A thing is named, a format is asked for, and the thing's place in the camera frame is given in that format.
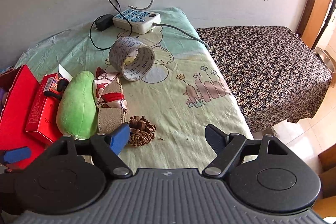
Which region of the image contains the brown pine cone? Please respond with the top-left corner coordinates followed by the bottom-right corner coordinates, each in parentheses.
top-left (127, 115), bottom-right (157, 147)

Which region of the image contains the beige strap with scarf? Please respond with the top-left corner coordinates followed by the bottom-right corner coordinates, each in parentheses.
top-left (93, 66), bottom-right (129, 135)

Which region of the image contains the printed packing tape roll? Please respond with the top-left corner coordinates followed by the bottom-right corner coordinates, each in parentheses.
top-left (109, 36), bottom-right (155, 82)

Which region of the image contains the green plush toy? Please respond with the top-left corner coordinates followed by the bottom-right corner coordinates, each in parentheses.
top-left (56, 71), bottom-right (97, 139)

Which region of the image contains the small red carton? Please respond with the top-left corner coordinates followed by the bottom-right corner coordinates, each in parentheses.
top-left (25, 73), bottom-right (63, 145)

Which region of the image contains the red storage box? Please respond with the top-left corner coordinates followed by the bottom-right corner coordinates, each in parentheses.
top-left (1, 65), bottom-right (46, 169)

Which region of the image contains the dark patterned table cloth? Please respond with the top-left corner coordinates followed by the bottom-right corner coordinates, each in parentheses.
top-left (197, 26), bottom-right (332, 133)

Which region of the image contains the green cartoon table cloth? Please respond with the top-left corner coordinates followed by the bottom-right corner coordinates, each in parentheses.
top-left (17, 8), bottom-right (252, 170)

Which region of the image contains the black power adapter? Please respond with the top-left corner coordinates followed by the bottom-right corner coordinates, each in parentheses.
top-left (94, 14), bottom-right (114, 32)

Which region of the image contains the white blue power strip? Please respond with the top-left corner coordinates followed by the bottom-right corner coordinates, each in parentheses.
top-left (113, 9), bottom-right (161, 35)

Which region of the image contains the metal bowl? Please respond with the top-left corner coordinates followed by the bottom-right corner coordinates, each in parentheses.
top-left (314, 47), bottom-right (335, 74)

